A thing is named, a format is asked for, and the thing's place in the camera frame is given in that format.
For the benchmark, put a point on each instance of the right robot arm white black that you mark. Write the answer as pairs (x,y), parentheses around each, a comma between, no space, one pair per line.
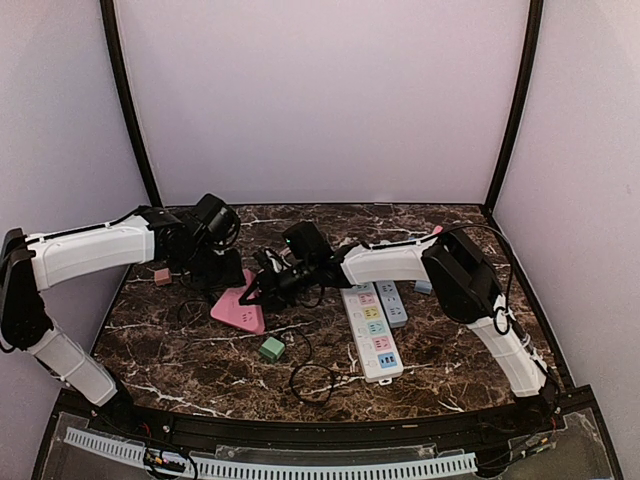
(464,281)

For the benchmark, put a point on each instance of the black right frame post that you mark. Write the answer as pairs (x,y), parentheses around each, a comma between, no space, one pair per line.
(526,64)

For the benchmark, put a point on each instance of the black frame post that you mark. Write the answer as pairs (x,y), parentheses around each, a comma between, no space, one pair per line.
(126,101)
(526,64)

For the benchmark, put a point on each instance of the black left frame post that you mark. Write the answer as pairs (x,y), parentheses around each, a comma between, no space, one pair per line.
(126,101)

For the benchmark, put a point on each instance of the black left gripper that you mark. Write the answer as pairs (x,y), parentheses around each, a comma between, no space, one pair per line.
(232,277)

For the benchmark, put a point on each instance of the pink triangular power socket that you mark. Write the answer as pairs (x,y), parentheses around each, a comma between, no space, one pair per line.
(230,312)

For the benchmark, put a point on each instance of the small pink cube plug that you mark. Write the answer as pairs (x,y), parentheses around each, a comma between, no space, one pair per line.
(162,277)

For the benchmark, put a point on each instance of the white multicolour power strip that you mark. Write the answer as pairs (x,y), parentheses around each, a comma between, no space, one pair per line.
(377,352)

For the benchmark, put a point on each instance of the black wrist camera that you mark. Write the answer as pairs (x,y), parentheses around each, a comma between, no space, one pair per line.
(216,222)
(304,242)

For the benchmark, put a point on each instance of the white slotted cable duct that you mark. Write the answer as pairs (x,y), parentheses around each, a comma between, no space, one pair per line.
(135,454)

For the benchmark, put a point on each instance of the black front table rail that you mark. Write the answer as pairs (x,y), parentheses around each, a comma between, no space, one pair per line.
(488,430)

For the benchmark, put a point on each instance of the grey-blue charger block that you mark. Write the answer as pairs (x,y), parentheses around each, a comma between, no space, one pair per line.
(423,287)

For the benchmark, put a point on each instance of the green plug adapter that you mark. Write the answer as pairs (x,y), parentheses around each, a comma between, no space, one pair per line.
(272,349)

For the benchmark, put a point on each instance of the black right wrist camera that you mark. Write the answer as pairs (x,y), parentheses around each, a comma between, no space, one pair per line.
(304,242)

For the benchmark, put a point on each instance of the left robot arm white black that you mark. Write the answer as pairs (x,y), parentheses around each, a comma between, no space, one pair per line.
(198,242)

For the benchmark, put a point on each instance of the grey-blue power strip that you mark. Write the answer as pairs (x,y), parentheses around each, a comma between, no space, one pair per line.
(392,304)

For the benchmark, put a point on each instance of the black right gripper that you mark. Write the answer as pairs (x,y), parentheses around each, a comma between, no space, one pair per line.
(270,287)

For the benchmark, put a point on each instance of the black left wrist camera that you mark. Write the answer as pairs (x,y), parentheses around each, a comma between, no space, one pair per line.
(216,222)

